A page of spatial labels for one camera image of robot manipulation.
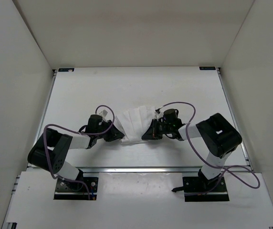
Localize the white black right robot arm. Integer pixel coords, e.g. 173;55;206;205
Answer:
142;109;242;191

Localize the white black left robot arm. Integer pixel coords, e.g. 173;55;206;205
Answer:
27;114;125;190

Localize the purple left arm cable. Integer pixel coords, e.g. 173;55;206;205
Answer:
43;104;116;200

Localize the white pleated skirt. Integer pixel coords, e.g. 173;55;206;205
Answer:
114;105;157;146

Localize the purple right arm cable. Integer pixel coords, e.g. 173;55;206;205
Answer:
155;102;261;190

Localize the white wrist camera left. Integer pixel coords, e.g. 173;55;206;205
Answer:
98;110;108;122

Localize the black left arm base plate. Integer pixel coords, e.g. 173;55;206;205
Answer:
53;172;99;201

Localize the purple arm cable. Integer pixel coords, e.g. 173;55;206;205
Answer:
155;102;261;190
43;104;116;200

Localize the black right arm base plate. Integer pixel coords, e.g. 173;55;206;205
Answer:
172;172;230;202

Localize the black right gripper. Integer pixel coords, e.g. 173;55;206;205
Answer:
142;118;172;140

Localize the blue label sticker left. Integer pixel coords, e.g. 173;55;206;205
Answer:
58;68;74;72

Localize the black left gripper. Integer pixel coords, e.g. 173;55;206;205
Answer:
96;119;124;142

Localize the blue label sticker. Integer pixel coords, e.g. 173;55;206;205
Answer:
199;66;216;71
58;68;74;72

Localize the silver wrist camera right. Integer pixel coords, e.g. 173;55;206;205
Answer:
155;109;163;120

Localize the blue label sticker right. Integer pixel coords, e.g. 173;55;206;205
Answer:
199;66;216;71

